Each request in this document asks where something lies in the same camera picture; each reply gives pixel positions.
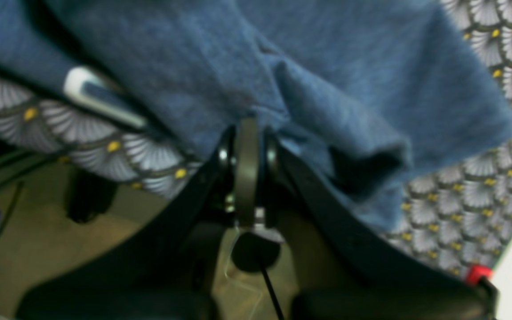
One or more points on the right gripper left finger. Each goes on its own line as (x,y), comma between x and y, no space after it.
(166,270)

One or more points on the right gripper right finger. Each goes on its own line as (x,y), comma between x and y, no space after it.
(345,271)

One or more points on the fan-patterned tablecloth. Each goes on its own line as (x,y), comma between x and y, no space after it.
(459,216)

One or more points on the red table clamp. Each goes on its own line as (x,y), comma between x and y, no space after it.
(476,272)

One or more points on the blue T-shirt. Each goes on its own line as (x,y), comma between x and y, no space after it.
(371,93)

